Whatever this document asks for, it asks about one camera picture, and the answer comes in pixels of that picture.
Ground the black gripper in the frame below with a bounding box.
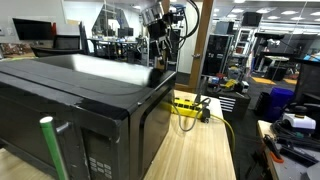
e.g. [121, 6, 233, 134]
[147, 20, 178, 73]

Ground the grey power cable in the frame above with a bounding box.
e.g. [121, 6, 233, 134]
[171, 93, 213, 133]

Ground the yellow power strip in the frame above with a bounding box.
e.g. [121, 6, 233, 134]
[171, 97, 212, 124]

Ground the dark background workbench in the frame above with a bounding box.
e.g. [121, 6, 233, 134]
[87, 37, 148, 65]

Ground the black equipment rack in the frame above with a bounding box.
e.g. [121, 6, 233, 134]
[202, 33, 234, 77]

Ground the blue and white item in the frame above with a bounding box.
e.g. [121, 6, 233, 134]
[208, 75, 221, 86]

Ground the yellow tool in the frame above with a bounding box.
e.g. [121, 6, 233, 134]
[224, 78, 238, 89]

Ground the black microwave oven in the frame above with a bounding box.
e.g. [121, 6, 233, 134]
[0, 53, 177, 180]

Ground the small white object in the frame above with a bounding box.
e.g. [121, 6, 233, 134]
[240, 80, 250, 94]

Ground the black cabinet with white vents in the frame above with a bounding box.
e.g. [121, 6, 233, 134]
[204, 85, 252, 122]

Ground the black ceiling speaker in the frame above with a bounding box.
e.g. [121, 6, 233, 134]
[241, 11, 263, 28]

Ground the yellow floor mat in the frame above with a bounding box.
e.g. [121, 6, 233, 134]
[251, 76, 277, 86]
[283, 77, 298, 86]

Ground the black stand machine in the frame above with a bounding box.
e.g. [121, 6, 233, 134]
[254, 31, 287, 73]

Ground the black bin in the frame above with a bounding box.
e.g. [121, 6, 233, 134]
[254, 91, 271, 117]

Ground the red object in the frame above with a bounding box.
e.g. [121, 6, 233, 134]
[50, 22, 58, 38]

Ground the black floor crate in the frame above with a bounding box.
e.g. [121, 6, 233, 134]
[265, 65, 288, 82]

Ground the blue bin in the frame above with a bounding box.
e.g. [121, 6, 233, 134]
[266, 87, 295, 122]

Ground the black monitor beside red object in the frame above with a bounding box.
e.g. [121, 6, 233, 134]
[12, 18, 54, 42]

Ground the green pole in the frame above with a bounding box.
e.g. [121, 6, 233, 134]
[39, 115, 69, 180]

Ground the cluttered wooden desk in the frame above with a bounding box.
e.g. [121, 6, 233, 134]
[0, 42, 36, 61]

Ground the white box device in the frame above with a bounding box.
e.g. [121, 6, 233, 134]
[282, 112, 317, 131]

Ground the black bar tool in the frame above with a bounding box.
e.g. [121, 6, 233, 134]
[279, 145, 320, 168]

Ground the grey rounded object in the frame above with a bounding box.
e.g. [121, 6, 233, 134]
[300, 161, 320, 180]

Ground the white shelf frame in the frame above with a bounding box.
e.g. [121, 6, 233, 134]
[237, 28, 255, 58]

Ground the yellow power strip cord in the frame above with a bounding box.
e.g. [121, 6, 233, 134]
[209, 113, 236, 156]

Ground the orange-handled tool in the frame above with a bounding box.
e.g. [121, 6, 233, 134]
[263, 133, 285, 164]

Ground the black cable pile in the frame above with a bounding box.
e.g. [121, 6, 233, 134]
[270, 119, 320, 150]

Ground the white wall outlet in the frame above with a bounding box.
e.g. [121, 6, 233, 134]
[4, 27, 16, 37]

